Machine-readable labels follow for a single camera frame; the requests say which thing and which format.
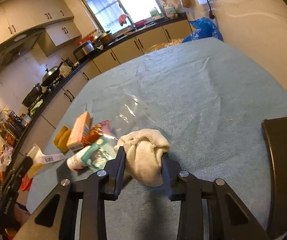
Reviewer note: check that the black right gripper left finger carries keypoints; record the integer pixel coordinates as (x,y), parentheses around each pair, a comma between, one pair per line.
(115,170)

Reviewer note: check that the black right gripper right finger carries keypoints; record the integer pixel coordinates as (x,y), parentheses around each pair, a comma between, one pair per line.
(172,185)

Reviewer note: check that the teal tissue pack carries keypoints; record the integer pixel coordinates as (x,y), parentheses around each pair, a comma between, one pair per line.
(98,154)

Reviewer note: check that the white cloth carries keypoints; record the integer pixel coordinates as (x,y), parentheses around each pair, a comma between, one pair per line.
(144,150)

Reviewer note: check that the white spray bottle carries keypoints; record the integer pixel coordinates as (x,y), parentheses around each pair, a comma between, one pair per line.
(75,163)

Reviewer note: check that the clear plastic container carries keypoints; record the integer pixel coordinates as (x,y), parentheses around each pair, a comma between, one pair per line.
(120,113)

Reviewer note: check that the yellow square lid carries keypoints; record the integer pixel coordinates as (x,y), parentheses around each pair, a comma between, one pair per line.
(60,140)

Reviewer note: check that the red plastic basket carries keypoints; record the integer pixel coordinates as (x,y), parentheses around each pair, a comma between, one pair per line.
(26,183)

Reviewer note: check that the brown snack packet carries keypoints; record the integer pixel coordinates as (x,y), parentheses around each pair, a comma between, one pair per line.
(93,135)

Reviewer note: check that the orange cardboard box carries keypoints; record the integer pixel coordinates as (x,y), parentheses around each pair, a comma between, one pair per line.
(80,129)

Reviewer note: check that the green cloth on counter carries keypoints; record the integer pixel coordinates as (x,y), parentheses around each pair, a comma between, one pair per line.
(35,107)

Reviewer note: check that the black frying pan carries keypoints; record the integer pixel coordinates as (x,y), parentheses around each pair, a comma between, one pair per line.
(32,95)

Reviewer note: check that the black wok with lid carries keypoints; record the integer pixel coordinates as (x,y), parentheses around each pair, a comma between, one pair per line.
(50,75)

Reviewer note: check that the silver rice cooker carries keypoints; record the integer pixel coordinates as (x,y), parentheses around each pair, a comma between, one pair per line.
(83,50)

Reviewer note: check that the range hood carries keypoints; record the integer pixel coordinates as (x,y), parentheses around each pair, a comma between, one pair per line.
(17,46)

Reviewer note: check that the brown pot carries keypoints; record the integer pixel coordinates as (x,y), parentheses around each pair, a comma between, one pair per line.
(106,38)

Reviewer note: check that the yellow plastic bag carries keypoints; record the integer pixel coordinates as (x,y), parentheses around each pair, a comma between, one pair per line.
(164,45)

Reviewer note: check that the blue plastic bag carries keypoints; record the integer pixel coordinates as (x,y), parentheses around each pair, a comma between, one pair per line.
(203,28)

